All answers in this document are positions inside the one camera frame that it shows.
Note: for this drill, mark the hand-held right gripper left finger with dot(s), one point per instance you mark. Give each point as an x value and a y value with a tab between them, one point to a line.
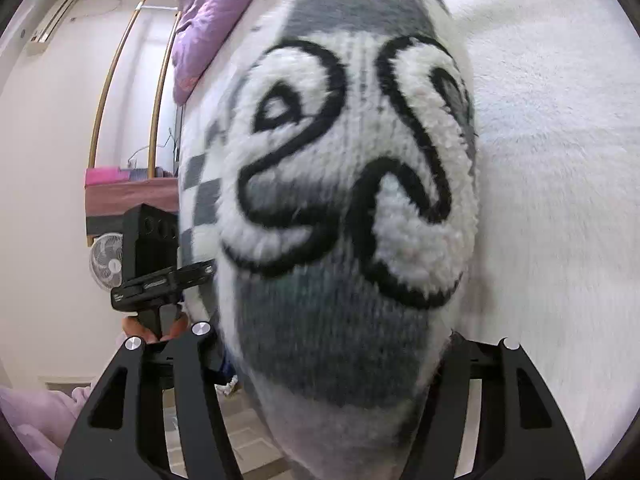
200	360

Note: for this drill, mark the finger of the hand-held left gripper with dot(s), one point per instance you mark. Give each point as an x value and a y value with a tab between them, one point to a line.
190	275

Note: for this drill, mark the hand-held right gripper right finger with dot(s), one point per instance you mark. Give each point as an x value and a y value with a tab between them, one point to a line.
460	360

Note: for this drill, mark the grey white checkered cardigan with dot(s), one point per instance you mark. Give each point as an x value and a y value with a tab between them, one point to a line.
325	310

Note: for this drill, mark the wooden clothes rack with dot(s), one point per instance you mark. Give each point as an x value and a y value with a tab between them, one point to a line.
157	105

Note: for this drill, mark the person's left hand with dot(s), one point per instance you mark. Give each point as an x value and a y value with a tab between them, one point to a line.
132	326

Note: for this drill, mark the white standing fan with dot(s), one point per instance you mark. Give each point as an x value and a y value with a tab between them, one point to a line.
105	260

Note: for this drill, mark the pink and grey towel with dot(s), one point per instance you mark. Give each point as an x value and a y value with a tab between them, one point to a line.
120	197

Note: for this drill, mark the person's pink pajamas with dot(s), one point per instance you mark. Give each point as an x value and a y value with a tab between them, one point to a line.
35	420

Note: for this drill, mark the purple floral quilt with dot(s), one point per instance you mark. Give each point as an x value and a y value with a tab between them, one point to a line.
210	20

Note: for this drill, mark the white air conditioner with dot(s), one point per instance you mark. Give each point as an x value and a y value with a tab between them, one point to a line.
50	25

